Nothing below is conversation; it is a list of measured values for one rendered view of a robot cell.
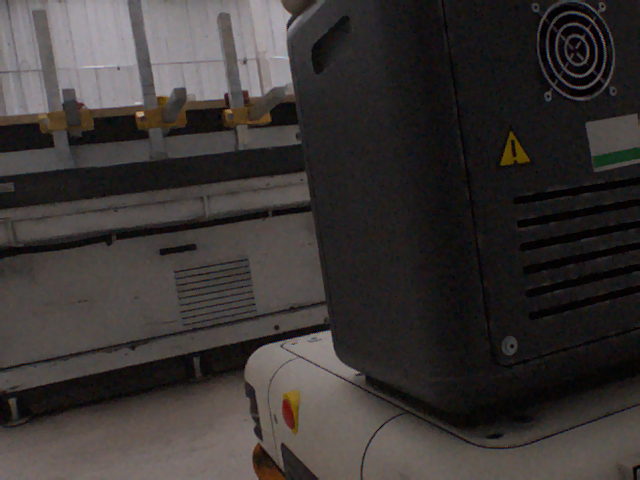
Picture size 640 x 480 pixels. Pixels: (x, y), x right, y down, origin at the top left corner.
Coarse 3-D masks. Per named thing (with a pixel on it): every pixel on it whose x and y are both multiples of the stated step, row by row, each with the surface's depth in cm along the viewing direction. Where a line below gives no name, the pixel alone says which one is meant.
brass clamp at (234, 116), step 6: (234, 108) 170; (240, 108) 171; (246, 108) 171; (222, 114) 173; (228, 114) 169; (234, 114) 170; (240, 114) 171; (246, 114) 171; (228, 120) 170; (234, 120) 170; (240, 120) 171; (246, 120) 171; (252, 120) 172; (258, 120) 173; (264, 120) 173; (270, 120) 174; (228, 126) 172; (234, 126) 173
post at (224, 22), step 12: (228, 24) 170; (228, 36) 170; (228, 48) 170; (228, 60) 170; (228, 72) 170; (228, 84) 171; (240, 84) 171; (228, 96) 173; (240, 96) 171; (240, 132) 171
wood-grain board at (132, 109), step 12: (252, 96) 192; (288, 96) 197; (108, 108) 176; (120, 108) 178; (132, 108) 179; (192, 108) 185; (204, 108) 187; (216, 108) 189; (228, 108) 192; (0, 120) 166; (12, 120) 167; (24, 120) 168; (36, 120) 169
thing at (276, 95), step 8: (272, 88) 148; (280, 88) 148; (264, 96) 155; (272, 96) 149; (280, 96) 148; (256, 104) 163; (264, 104) 156; (272, 104) 155; (248, 112) 171; (256, 112) 164; (264, 112) 164
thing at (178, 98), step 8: (176, 88) 139; (184, 88) 140; (176, 96) 139; (184, 96) 140; (168, 104) 150; (176, 104) 143; (184, 104) 145; (168, 112) 152; (176, 112) 153; (168, 120) 161
